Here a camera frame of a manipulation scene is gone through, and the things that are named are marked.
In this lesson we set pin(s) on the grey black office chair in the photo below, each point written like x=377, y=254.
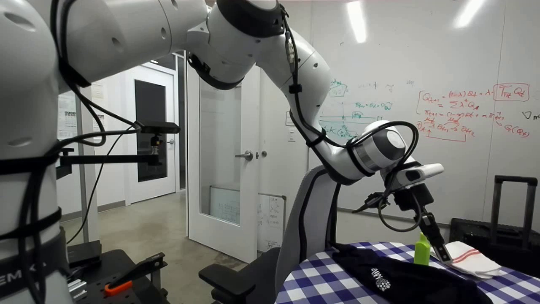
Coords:
x=309, y=225

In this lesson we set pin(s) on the black camera tripod stand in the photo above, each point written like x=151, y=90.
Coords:
x=158, y=129

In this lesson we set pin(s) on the white door dark window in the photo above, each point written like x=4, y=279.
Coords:
x=149, y=112

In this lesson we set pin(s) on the white door glass pane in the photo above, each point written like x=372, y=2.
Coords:
x=222, y=141

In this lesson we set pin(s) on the large wall whiteboard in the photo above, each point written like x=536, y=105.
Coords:
x=449, y=85

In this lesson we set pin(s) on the white towel red stripes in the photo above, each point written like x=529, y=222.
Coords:
x=470, y=259

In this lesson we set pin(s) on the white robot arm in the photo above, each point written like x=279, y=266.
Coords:
x=141, y=28

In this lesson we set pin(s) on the blue white checkered tablecloth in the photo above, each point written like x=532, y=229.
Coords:
x=314, y=281

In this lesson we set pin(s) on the black rolling suitcase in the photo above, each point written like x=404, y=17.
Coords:
x=507, y=242

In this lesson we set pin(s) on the small leaning whiteboard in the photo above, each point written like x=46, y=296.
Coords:
x=271, y=222

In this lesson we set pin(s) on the black cloth white print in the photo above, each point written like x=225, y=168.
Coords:
x=422, y=284

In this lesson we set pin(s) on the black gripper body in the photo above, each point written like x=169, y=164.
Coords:
x=414, y=198

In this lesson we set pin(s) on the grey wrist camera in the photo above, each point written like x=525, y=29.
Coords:
x=419, y=173

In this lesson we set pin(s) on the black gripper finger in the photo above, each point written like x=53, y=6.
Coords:
x=443, y=247
x=429, y=230

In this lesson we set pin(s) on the green bottle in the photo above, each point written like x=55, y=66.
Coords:
x=422, y=250

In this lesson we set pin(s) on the black equipment cart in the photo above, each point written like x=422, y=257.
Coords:
x=95, y=276

